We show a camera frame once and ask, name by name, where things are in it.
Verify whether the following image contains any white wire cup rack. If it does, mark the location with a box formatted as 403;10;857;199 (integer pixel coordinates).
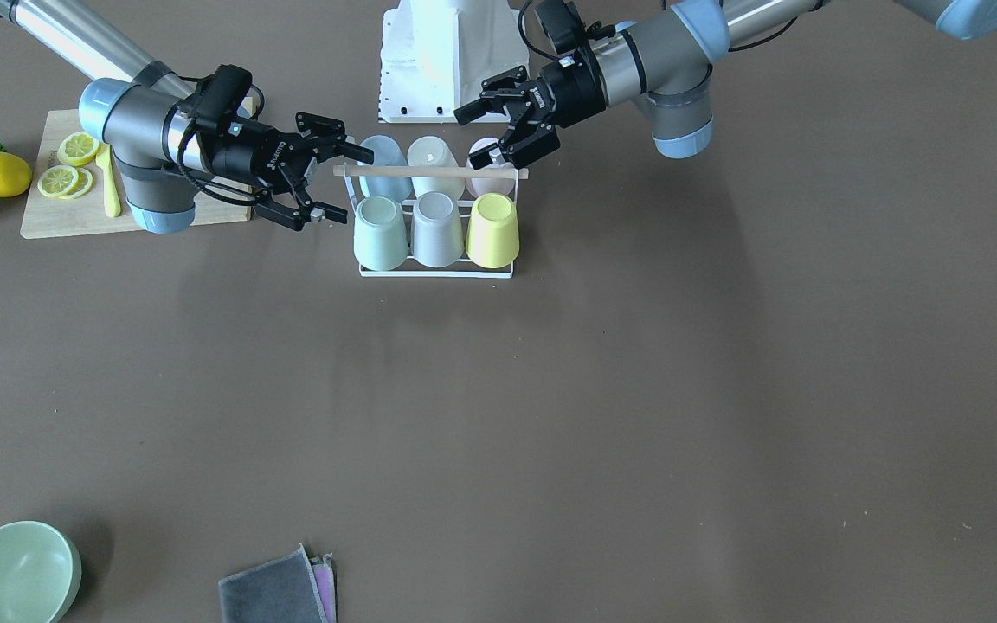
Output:
333;162;529;279

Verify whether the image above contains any yellow cup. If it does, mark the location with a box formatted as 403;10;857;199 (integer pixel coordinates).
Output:
466;193;521;269

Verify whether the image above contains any grey cloth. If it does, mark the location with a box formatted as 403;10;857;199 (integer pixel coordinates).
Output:
218;545;321;622

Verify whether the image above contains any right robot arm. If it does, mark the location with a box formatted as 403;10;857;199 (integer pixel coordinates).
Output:
0;1;375;234

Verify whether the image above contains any grey cup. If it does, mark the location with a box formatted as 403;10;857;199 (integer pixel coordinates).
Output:
411;192;466;268

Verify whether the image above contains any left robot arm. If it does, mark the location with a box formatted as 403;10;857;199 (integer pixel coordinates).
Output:
455;1;823;170

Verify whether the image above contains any green cup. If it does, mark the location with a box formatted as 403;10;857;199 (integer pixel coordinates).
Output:
353;195;410;271

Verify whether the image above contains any light blue cup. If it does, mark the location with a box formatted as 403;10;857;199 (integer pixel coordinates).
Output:
359;135;413;202

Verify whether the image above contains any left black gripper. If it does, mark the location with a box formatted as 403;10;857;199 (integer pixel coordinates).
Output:
453;1;607;170

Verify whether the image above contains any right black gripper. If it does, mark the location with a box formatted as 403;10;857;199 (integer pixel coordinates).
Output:
177;64;375;230

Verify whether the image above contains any green bowl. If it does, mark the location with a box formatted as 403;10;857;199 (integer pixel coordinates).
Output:
0;520;82;622

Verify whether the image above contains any pink cloth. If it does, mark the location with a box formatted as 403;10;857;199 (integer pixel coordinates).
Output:
310;553;338;623

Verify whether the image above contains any cream white cup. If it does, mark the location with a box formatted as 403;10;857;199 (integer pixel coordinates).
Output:
405;137;466;202

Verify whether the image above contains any pink cup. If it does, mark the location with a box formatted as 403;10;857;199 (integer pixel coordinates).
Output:
466;137;515;197

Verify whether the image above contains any yellow plastic knife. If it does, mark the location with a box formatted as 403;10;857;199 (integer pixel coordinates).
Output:
94;142;122;218

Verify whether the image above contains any lemon slice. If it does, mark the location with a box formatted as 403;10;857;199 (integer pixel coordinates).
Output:
55;132;103;167
35;164;82;200
59;167;94;200

